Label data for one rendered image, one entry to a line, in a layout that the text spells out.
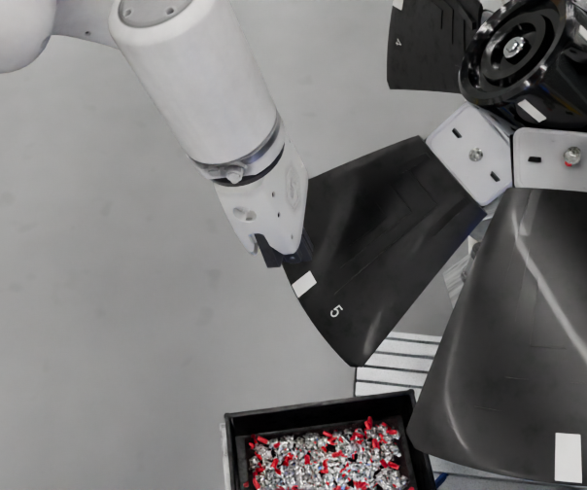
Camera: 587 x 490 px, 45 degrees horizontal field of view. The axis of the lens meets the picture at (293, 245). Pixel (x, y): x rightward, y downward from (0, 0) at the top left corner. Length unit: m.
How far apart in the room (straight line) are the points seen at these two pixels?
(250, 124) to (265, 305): 1.33
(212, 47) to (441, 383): 0.30
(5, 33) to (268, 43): 2.04
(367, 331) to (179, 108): 0.36
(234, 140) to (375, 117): 1.71
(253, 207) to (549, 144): 0.26
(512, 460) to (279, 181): 0.29
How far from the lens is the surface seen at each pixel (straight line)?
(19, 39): 0.46
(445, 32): 0.86
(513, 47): 0.67
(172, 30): 0.49
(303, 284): 0.81
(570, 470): 0.54
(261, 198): 0.60
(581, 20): 0.65
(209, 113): 0.53
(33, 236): 2.10
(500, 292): 0.58
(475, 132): 0.72
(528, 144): 0.64
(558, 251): 0.59
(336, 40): 2.48
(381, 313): 0.77
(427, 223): 0.74
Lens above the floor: 1.66
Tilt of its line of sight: 58 degrees down
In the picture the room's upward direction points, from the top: straight up
